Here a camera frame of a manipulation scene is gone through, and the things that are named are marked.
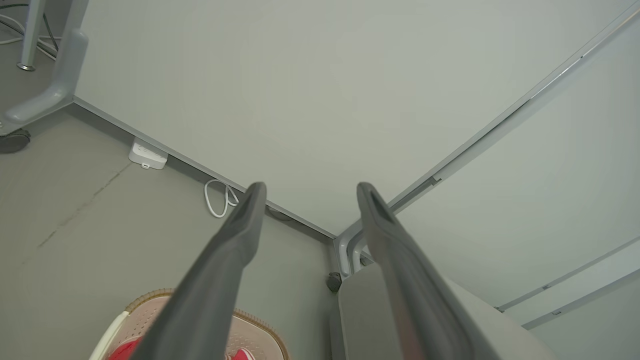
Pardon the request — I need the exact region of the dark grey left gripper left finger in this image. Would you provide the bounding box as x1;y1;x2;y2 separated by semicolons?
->
130;182;268;360

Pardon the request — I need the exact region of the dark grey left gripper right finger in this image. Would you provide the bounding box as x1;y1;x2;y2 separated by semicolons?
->
356;182;501;360

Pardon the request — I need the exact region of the red and white shirt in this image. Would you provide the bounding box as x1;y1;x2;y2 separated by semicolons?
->
107;336;256;360

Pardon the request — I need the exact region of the cream perforated laundry basket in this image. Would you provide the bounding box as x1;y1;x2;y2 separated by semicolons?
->
90;288;291;360

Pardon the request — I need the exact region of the white power strip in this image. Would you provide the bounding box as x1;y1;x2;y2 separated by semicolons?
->
128;139;169;171

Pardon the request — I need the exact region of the black caster wheel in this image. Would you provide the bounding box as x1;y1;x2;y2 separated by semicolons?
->
0;128;32;154

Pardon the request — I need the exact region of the grey partition leg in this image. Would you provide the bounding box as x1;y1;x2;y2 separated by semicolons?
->
0;0;90;136

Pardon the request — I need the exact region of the chrome table leg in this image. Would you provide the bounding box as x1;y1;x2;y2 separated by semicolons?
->
16;0;46;72

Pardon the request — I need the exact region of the white coiled cable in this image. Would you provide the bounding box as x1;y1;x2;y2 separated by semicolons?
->
203;179;240;219

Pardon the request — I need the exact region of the floor cables bundle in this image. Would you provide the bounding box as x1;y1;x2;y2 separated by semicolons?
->
0;2;62;57

